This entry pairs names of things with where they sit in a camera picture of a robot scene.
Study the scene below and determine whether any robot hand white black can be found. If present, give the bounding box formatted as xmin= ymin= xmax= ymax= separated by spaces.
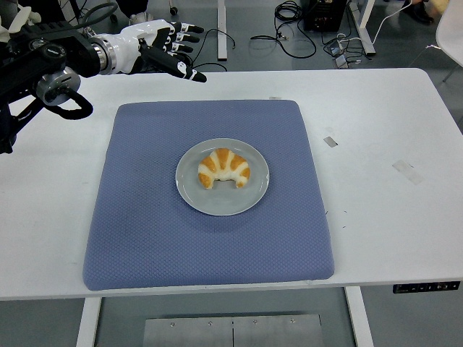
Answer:
xmin=114 ymin=20 xmax=208 ymax=84

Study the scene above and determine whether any croissant bread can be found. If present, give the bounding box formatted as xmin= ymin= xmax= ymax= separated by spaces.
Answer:
xmin=197 ymin=147 xmax=252 ymax=190

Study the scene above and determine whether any grey round plate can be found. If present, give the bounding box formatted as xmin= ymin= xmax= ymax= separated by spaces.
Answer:
xmin=175 ymin=137 xmax=271 ymax=217

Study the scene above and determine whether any grey metal plate with screws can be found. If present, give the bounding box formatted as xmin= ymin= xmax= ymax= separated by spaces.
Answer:
xmin=143 ymin=314 xmax=323 ymax=347

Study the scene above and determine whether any white office chair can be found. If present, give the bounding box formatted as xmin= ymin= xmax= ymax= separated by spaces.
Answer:
xmin=7 ymin=5 xmax=43 ymax=33

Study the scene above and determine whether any black equipment box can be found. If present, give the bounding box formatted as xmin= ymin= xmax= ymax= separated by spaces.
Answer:
xmin=302 ymin=0 xmax=348 ymax=32

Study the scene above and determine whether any grey power adapter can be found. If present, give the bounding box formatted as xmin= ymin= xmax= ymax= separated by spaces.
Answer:
xmin=326 ymin=39 xmax=349 ymax=57

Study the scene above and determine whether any blue quilted mat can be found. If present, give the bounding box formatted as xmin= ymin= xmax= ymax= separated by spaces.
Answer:
xmin=82 ymin=99 xmax=334 ymax=292

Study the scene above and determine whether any white table leg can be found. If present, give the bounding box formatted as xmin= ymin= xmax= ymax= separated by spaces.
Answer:
xmin=75 ymin=296 xmax=103 ymax=347
xmin=344 ymin=287 xmax=375 ymax=347

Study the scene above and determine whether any person's dark shoe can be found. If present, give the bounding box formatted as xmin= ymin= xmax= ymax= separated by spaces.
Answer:
xmin=402 ymin=0 xmax=435 ymax=25

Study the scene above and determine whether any large grey tape piece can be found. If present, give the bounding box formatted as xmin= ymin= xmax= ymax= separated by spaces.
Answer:
xmin=391 ymin=159 xmax=425 ymax=185

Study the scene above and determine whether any white shell chair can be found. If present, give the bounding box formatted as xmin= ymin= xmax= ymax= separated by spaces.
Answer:
xmin=408 ymin=3 xmax=463 ymax=82

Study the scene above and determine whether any black table control panel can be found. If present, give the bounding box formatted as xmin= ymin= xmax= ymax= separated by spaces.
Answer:
xmin=392 ymin=280 xmax=461 ymax=294

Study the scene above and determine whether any thin black arched cable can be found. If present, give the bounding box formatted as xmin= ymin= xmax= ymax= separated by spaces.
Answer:
xmin=190 ymin=27 xmax=238 ymax=72

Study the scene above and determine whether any white desk leg post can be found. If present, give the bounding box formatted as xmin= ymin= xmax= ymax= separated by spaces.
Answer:
xmin=216 ymin=0 xmax=228 ymax=61
xmin=356 ymin=0 xmax=376 ymax=55

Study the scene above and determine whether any black coiled cable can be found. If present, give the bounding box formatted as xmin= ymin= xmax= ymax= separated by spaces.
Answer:
xmin=250 ymin=0 xmax=318 ymax=59

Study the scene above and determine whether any white cable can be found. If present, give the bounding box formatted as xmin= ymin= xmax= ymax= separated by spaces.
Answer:
xmin=336 ymin=0 xmax=415 ymax=46

